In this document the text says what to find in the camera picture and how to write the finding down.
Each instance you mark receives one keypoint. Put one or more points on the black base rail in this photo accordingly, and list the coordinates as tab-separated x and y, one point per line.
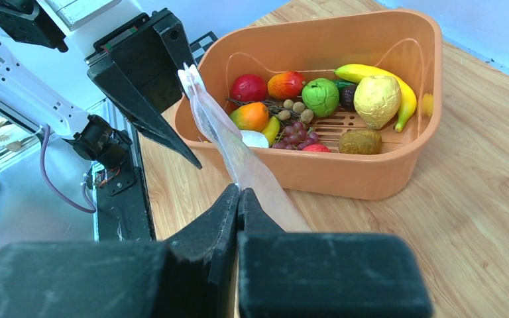
121	196

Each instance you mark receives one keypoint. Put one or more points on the brown kiwi toy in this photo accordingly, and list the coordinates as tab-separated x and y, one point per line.
360	141

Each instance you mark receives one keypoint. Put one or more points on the red apple toy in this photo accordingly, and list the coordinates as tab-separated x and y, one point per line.
248	88

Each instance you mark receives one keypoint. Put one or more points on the green apple toy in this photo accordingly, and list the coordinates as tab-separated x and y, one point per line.
321	96

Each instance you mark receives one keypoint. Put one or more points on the yellow banana toy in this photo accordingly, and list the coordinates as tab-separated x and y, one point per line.
356	72

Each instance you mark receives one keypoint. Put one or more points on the red strawberry toy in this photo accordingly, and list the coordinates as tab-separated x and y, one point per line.
316	148

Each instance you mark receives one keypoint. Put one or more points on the brown longan cluster toy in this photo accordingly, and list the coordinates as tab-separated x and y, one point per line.
291	110

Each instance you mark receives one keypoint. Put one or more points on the yellow pear toy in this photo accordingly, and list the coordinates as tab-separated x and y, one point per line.
377	99

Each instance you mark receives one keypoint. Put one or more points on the purple grapes toy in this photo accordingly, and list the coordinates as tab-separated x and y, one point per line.
297	136

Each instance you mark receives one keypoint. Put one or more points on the small yellow fruit toy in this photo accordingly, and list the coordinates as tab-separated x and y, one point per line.
271	130

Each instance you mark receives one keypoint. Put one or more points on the orange plastic basket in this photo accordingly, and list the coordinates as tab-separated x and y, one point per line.
405	42

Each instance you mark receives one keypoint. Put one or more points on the checkerboard calibration board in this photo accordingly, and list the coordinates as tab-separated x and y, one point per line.
200	46

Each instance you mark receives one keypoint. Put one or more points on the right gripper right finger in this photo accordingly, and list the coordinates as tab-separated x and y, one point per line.
285	274

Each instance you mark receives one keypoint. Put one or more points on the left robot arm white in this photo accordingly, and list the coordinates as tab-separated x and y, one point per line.
28	99

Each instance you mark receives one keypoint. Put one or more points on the orange green mango toy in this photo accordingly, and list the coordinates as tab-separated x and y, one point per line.
250	117

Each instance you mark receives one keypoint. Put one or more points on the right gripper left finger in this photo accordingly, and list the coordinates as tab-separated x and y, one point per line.
186	275

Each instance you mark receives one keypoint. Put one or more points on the white mushroom toy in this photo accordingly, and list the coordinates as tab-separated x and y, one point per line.
254	139

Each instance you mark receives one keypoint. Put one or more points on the clear zip top bag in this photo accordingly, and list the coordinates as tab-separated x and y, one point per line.
242	164

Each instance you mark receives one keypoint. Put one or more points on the green cucumber toy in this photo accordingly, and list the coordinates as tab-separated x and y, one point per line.
342	84

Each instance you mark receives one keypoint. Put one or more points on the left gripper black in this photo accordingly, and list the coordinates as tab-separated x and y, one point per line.
136	67

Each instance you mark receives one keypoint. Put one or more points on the red orange peach toy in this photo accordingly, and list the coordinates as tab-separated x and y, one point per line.
286	85

